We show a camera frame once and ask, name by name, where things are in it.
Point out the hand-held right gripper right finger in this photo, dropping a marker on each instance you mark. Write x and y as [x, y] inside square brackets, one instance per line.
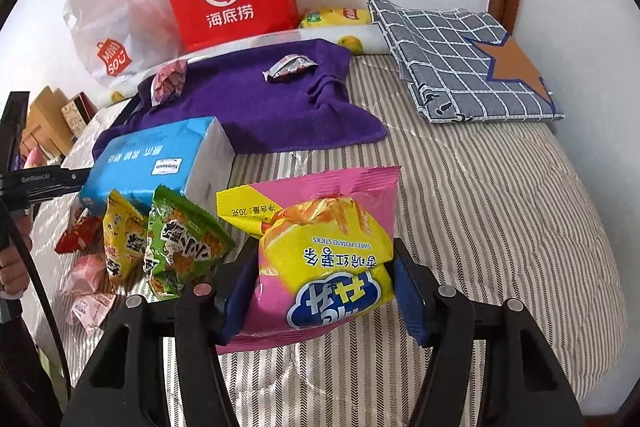
[411, 302]

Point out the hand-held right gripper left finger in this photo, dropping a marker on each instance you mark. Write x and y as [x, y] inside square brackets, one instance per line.
[236, 302]

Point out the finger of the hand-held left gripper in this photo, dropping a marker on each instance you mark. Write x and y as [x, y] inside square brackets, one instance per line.
[72, 179]

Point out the pink and yellow snack packet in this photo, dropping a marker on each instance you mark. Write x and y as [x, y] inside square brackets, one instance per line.
[325, 257]

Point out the person's left hand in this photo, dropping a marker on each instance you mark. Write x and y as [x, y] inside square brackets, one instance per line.
[14, 274]

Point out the red snack packet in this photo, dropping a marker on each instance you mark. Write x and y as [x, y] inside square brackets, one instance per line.
[77, 234]

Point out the cardboard box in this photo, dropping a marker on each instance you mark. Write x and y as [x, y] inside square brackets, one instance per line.
[47, 117]

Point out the green snack packet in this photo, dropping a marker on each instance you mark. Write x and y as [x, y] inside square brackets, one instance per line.
[180, 247]

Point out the blue tissue pack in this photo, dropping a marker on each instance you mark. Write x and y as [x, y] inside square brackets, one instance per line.
[150, 157]

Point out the striped quilt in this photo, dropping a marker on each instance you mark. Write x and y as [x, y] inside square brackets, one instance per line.
[475, 217]

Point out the small pink white packet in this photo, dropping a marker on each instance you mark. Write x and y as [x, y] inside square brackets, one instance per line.
[92, 309]

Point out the white plastic bag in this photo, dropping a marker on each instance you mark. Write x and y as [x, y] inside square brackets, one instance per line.
[110, 32]

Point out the purple cloth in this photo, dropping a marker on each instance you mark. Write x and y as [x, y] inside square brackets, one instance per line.
[280, 112]

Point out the small red white candy packet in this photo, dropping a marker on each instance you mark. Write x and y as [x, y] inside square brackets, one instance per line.
[287, 69]

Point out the grey checked cloth bag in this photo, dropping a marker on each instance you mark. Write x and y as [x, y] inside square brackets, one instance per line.
[440, 57]

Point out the yellow drink pack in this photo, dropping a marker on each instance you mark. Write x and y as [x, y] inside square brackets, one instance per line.
[335, 17]

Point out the patterned picture frame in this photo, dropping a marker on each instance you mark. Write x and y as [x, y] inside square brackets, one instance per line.
[77, 114]

